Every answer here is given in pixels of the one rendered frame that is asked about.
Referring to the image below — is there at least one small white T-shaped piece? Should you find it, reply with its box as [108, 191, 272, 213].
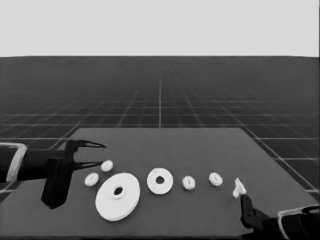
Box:
[232, 177, 247, 199]

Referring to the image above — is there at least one large thick white disc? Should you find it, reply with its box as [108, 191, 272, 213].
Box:
[94, 172, 141, 222]

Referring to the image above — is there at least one white round carrier with pins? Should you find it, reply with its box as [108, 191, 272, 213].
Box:
[146, 167, 174, 195]

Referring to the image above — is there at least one small white toothed gear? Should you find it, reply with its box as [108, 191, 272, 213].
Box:
[84, 172, 100, 188]
[100, 159, 115, 173]
[181, 175, 197, 191]
[208, 171, 224, 187]

